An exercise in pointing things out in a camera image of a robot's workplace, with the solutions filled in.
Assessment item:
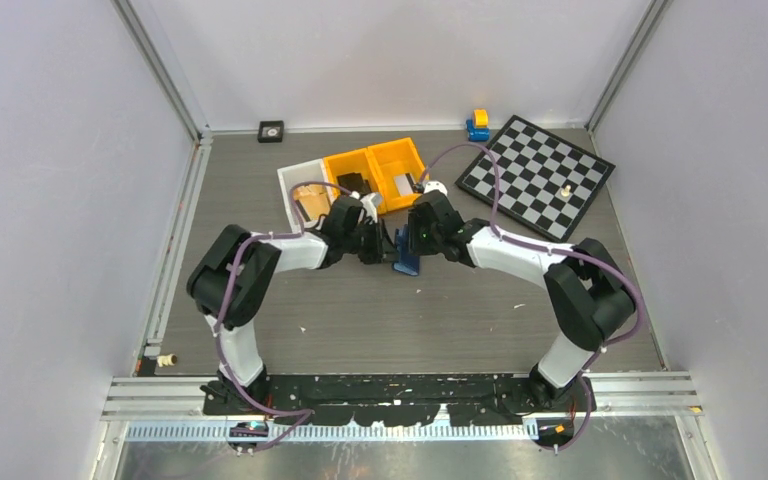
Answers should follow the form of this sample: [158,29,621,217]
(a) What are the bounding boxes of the white plastic bin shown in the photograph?
[276,158,336,232]

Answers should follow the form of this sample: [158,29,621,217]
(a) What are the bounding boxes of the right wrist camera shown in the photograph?
[415,180,448,197]

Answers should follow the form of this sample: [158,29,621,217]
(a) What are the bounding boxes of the orange plastic bin left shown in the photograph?
[324,147,385,197]

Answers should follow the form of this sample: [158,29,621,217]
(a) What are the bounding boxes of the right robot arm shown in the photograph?
[408,191,642,411]

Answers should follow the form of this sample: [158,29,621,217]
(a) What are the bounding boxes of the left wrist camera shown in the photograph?
[350,191,383,223]

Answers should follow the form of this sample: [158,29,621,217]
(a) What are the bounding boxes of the card in orange bin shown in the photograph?
[393,172,417,197]

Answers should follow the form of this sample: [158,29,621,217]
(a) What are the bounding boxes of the black object in bin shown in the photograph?
[337,172,373,194]

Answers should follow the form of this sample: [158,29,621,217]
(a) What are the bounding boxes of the black white chessboard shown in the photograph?
[455,115,615,243]

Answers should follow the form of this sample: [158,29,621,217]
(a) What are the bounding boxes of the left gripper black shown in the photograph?
[342,217,402,265]

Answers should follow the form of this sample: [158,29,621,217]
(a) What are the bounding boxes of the small black square device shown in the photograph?
[257,120,285,144]

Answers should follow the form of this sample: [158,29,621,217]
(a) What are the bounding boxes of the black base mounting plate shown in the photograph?
[200,373,596,427]

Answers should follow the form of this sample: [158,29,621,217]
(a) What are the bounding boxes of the small beige spool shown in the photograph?
[155,354,177,368]

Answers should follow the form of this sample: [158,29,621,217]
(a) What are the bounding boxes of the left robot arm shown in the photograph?
[186,193,395,414]

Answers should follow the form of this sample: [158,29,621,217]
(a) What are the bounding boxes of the tan items in white bin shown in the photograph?
[292,184,331,223]

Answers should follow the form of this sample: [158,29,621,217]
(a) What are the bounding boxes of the blue leather card holder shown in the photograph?
[392,224,420,277]

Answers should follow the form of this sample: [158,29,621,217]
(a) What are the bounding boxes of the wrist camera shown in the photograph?
[350,191,383,223]
[415,180,448,197]

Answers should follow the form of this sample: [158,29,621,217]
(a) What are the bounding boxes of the orange plastic bin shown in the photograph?
[324,147,385,197]
[368,137,425,213]

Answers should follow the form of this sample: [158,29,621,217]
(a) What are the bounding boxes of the orange plastic bin right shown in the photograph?
[368,137,425,213]

